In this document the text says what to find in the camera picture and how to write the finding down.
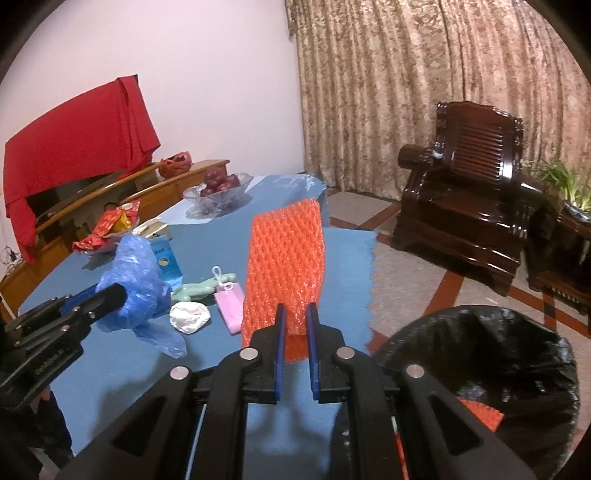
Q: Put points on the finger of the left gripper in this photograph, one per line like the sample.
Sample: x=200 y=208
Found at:
x=102 y=304
x=77 y=299

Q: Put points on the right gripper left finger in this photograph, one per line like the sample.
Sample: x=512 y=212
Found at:
x=190 y=424

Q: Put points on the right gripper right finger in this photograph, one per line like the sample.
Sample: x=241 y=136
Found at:
x=405 y=424

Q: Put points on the blue plastic bag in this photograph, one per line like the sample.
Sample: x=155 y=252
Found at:
x=135 y=268

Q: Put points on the white tissue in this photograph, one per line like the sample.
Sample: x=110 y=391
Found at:
x=188 y=317

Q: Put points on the green rubber glove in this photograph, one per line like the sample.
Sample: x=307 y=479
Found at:
x=195 y=292

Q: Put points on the pink sponge pouch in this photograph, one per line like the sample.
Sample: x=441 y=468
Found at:
x=229 y=300

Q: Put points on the orange foam net sleeve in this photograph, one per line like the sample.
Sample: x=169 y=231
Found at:
x=286 y=266

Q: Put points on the black lined trash bin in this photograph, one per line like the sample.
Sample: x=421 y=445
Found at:
x=507 y=361

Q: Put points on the blue tall carton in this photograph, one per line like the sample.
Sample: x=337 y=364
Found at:
x=170 y=271

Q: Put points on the red snack packets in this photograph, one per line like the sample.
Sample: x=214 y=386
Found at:
x=112 y=221

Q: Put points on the tissue box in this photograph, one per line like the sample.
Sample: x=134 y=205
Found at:
x=153 y=229

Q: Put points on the wooden tv cabinet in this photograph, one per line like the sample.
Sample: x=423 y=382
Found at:
x=55 y=235

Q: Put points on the glass fruit bowl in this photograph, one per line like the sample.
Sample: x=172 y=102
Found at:
x=218 y=203

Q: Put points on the red ornament on cabinet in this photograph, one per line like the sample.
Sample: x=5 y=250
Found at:
x=175 y=165

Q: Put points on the red cloth cover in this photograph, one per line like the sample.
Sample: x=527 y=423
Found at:
x=104 y=130

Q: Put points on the red apples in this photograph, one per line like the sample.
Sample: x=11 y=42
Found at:
x=216 y=180

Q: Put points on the light blue far tablecloth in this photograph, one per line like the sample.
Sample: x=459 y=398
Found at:
x=265 y=193

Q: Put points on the dark wooden side table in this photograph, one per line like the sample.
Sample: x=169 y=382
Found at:
x=557 y=253

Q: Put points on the dark wooden armchair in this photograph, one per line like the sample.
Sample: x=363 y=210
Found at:
x=467 y=195

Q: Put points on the potted green plant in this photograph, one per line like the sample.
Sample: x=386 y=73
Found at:
x=566 y=185

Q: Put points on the patterned beige curtain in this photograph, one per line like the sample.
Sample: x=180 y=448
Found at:
x=372 y=73

